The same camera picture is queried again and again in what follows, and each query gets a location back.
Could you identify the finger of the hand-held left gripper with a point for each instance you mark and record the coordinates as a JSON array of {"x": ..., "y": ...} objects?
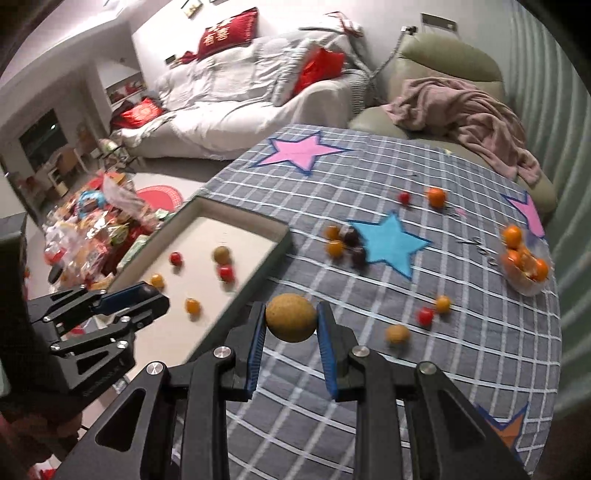
[
  {"x": 150, "y": 310},
  {"x": 122, "y": 295}
]

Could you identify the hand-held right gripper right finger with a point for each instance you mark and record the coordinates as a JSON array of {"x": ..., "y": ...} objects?
[{"x": 328, "y": 355}]

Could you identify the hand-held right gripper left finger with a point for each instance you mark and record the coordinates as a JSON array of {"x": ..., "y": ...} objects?
[{"x": 256, "y": 350}]

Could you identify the orange cherry tomato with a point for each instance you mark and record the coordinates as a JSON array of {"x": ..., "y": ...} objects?
[
  {"x": 192, "y": 306},
  {"x": 331, "y": 231},
  {"x": 443, "y": 304},
  {"x": 335, "y": 248},
  {"x": 157, "y": 280}
]

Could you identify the brown kiwi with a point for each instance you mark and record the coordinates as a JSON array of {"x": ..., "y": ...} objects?
[
  {"x": 397, "y": 335},
  {"x": 291, "y": 318},
  {"x": 222, "y": 254}
]

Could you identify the dark green tray white inside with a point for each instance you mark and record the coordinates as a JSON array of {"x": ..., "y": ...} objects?
[{"x": 203, "y": 240}]

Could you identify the pile of snack packets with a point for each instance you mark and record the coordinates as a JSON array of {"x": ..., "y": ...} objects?
[{"x": 101, "y": 230}]

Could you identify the dark purple plum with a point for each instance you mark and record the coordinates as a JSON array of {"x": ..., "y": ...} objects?
[
  {"x": 359, "y": 257},
  {"x": 352, "y": 237}
]

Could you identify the round red rug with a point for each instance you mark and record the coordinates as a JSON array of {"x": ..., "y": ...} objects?
[{"x": 161, "y": 197}]

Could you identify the red patterned cushion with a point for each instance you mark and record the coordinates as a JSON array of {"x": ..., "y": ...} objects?
[{"x": 138, "y": 113}]

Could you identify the clear glass bowl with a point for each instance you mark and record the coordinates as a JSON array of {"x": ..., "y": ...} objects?
[{"x": 521, "y": 287}]

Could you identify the white covered sofa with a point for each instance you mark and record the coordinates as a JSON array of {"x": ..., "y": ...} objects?
[{"x": 221, "y": 106}]

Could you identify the pink blanket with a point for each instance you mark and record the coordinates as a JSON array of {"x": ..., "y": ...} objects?
[{"x": 461, "y": 110}]

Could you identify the red embroidered cushion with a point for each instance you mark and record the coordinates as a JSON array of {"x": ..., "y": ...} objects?
[{"x": 228, "y": 32}]

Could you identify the plain red cushion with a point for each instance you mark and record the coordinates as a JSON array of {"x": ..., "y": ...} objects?
[{"x": 318, "y": 69}]

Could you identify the olive green armchair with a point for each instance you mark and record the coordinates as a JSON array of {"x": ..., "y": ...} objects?
[{"x": 443, "y": 57}]

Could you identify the pale green curtain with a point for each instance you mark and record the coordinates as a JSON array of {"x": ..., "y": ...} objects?
[{"x": 563, "y": 138}]

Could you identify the dark wall screen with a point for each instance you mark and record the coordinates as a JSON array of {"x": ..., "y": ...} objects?
[{"x": 41, "y": 136}]

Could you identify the wall picture frame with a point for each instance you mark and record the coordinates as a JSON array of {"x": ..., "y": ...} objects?
[{"x": 191, "y": 4}]

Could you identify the grey wall plate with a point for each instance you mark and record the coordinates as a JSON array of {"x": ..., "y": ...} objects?
[{"x": 438, "y": 22}]

